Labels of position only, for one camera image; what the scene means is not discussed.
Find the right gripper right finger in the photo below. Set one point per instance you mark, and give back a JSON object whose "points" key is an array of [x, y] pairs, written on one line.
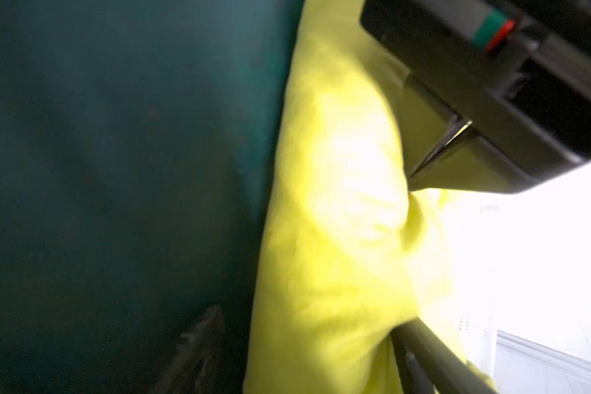
{"points": [[426, 365]]}

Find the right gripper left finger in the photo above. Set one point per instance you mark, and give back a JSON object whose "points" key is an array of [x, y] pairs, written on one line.
{"points": [[194, 364]]}

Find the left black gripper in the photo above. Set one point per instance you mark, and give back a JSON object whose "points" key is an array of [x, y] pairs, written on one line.
{"points": [[498, 96]]}

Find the yellow long pants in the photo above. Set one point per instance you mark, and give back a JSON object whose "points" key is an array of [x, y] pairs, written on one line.
{"points": [[348, 252]]}

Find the white plastic perforated basket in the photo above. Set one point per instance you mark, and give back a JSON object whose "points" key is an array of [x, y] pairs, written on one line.
{"points": [[477, 325]]}

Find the dark green table mat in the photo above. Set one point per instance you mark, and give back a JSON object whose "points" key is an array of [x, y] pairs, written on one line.
{"points": [[137, 143]]}

